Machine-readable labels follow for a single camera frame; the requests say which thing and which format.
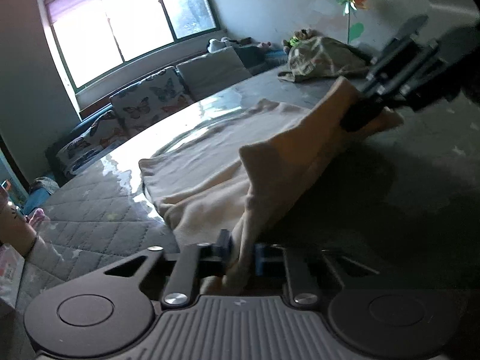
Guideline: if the upright butterfly print cushion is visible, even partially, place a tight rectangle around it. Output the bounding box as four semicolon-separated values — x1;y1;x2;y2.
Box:
110;67;194;137

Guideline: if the pink hair clip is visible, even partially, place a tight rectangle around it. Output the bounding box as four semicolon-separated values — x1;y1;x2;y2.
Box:
27;208;50;231

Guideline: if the plain grey cushion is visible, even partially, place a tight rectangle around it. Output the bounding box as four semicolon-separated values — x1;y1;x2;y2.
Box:
176;47;251;101

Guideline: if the small plush toy pile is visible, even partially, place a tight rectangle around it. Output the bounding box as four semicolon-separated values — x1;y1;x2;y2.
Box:
282;28;318;54

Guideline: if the green patterned garment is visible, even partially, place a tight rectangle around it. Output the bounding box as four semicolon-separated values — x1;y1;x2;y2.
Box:
277;36;371;83

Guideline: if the pink tissue box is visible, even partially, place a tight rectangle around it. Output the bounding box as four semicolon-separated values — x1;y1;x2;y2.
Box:
0;244;24;316

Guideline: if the dark blue sofa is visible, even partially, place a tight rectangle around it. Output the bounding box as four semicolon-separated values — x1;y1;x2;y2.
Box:
22;42;291;216

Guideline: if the lying butterfly print cushion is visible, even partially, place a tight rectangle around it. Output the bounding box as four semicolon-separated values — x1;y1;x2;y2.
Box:
55;111;128;178

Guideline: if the cream white shirt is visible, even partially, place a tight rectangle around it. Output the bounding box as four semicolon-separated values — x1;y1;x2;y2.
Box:
139;77;403;295

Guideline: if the window with green frame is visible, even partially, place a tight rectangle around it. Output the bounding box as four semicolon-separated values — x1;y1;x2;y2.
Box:
45;0;218;92

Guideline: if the white plush toy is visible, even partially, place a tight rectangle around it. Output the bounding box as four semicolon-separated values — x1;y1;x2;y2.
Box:
207;37;236;53

